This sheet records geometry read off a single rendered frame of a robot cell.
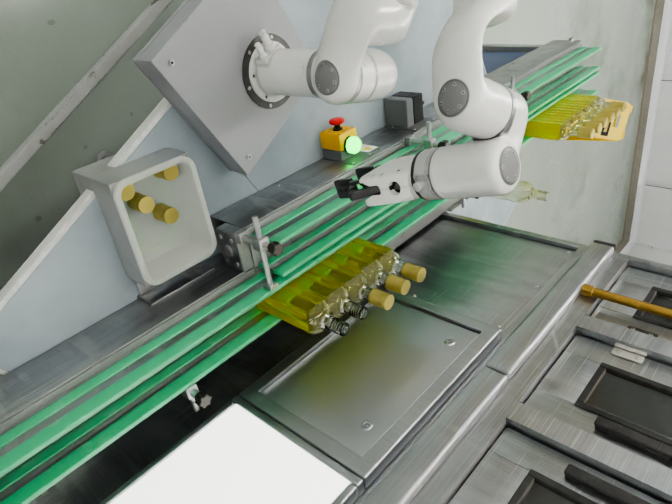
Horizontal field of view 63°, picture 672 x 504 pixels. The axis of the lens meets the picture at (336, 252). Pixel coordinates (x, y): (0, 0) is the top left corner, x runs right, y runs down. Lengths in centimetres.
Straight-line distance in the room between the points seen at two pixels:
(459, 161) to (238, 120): 59
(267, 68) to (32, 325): 67
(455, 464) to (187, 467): 47
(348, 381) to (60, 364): 54
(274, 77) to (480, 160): 58
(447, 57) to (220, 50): 57
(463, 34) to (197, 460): 83
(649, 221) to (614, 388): 637
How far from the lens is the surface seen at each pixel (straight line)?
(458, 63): 73
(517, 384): 118
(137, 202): 112
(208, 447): 111
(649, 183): 736
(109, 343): 113
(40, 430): 105
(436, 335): 125
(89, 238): 116
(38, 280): 114
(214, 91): 117
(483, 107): 72
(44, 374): 113
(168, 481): 109
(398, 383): 114
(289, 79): 116
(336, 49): 98
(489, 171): 73
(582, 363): 127
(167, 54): 111
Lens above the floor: 177
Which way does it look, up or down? 39 degrees down
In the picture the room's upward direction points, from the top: 109 degrees clockwise
